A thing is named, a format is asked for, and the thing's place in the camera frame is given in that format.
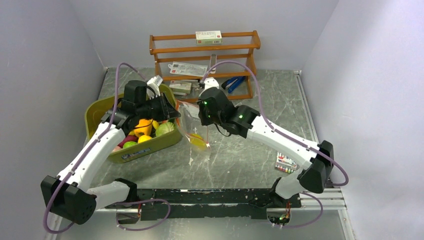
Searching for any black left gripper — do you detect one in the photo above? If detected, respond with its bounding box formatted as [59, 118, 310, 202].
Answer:
[137, 91, 182, 123]

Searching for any orange bell pepper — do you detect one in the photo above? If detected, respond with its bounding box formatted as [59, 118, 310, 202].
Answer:
[133, 119, 153, 137]

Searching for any yellow banana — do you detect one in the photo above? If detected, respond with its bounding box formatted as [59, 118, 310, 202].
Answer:
[151, 120, 160, 130]

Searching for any clear zip top bag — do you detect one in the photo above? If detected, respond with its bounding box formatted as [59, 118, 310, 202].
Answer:
[175, 100, 211, 152]

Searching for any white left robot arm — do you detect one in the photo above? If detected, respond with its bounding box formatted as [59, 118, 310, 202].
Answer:
[40, 80, 181, 225]

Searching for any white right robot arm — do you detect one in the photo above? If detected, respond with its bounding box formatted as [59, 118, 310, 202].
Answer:
[197, 87, 334, 207]

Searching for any blue stapler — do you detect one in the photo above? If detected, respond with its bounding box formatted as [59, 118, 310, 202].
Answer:
[221, 76, 246, 94]

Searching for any yellow lemon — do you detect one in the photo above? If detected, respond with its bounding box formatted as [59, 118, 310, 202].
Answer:
[137, 135, 153, 144]

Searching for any green cabbage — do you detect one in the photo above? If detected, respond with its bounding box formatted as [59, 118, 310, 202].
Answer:
[155, 121, 176, 137]

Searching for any white green box lower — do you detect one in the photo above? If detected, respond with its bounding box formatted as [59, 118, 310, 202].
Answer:
[169, 80, 192, 94]

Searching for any green lime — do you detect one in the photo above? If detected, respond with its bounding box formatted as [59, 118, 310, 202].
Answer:
[122, 141, 138, 149]

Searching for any olive green plastic bin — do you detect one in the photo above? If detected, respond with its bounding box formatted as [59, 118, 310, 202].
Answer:
[85, 84, 182, 164]

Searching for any orange wooden shelf rack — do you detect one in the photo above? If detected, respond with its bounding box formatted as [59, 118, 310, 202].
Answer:
[149, 30, 261, 100]

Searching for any pink peach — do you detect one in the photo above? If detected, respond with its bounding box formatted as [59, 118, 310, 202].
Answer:
[112, 146, 123, 153]

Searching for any white grey small device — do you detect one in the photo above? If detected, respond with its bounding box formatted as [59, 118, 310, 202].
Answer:
[209, 53, 217, 66]

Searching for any white flat packet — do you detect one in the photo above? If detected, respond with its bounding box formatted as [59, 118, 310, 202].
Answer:
[167, 61, 208, 77]

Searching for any white green box on shelf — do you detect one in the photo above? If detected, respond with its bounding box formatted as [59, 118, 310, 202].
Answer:
[195, 30, 222, 46]

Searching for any colourful marker set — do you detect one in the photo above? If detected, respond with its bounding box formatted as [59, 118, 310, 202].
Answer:
[274, 152, 299, 174]

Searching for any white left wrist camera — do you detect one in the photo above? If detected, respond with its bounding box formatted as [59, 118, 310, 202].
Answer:
[146, 75, 163, 99]

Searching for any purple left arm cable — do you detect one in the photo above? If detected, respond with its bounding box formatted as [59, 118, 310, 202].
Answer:
[42, 62, 148, 234]

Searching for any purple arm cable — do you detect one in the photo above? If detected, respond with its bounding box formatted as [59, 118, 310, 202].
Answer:
[42, 62, 148, 234]
[200, 60, 350, 187]

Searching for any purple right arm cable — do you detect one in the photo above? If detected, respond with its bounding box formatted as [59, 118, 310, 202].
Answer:
[200, 60, 350, 187]

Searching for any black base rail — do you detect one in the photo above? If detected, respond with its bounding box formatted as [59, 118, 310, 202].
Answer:
[107, 188, 302, 221]

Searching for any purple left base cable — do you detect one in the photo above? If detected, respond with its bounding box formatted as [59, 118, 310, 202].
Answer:
[115, 198, 172, 232]

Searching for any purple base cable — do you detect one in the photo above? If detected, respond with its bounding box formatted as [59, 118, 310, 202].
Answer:
[269, 192, 325, 230]
[115, 198, 172, 232]

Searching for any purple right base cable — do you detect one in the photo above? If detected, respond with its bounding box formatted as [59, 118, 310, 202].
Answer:
[269, 192, 325, 230]

